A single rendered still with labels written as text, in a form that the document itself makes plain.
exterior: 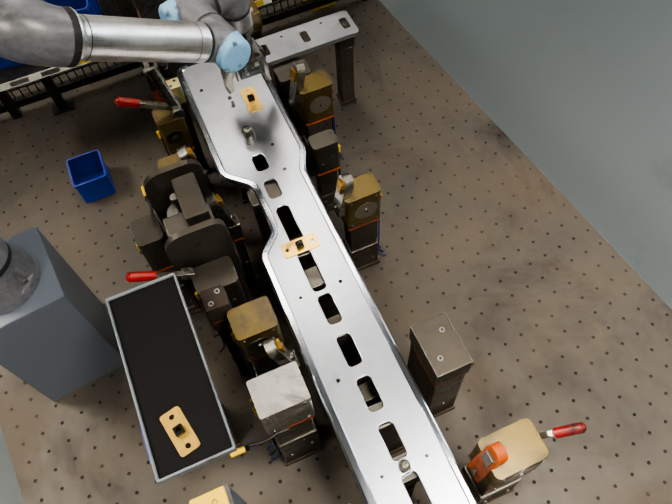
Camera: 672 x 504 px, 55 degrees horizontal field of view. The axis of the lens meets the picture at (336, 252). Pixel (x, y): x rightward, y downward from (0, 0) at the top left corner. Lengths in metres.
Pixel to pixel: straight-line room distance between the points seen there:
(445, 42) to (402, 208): 1.61
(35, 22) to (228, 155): 0.65
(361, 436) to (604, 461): 0.63
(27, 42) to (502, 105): 2.33
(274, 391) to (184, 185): 0.46
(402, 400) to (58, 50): 0.87
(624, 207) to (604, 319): 1.15
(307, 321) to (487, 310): 0.56
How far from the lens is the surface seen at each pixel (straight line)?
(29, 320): 1.47
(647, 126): 3.20
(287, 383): 1.22
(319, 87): 1.69
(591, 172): 2.96
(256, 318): 1.31
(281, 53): 1.85
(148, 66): 1.58
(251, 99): 1.74
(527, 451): 1.26
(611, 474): 1.68
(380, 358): 1.34
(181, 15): 1.41
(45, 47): 1.15
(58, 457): 1.76
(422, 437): 1.30
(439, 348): 1.32
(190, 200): 1.35
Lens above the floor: 2.26
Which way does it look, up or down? 60 degrees down
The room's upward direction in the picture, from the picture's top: 6 degrees counter-clockwise
